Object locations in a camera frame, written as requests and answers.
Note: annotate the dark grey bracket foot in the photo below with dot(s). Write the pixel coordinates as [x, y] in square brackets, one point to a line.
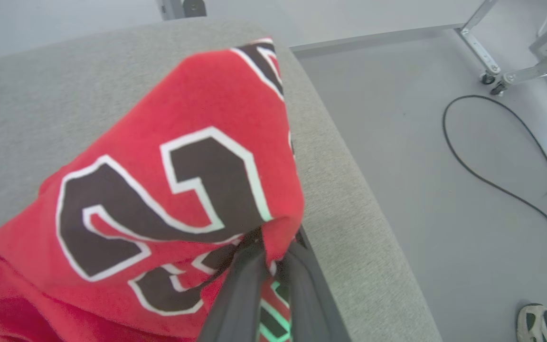
[194, 7]

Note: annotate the grey metal wheeled frame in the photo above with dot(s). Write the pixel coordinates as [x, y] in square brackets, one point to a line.
[480, 42]

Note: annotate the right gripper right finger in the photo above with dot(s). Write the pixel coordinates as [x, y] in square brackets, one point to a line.
[311, 304]

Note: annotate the white and black sneaker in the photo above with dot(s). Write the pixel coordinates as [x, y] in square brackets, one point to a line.
[539, 325]

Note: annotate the red and white basketball jersey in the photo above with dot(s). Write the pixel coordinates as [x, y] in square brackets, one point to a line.
[159, 190]

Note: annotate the grey fabric sofa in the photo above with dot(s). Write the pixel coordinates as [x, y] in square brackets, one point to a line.
[41, 104]

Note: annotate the white angled frame post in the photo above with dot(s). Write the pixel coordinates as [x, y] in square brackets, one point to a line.
[171, 7]

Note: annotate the small black caster wheel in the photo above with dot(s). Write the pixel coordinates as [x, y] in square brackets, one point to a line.
[498, 89]
[488, 78]

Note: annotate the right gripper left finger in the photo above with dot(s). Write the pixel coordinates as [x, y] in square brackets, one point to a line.
[240, 304]

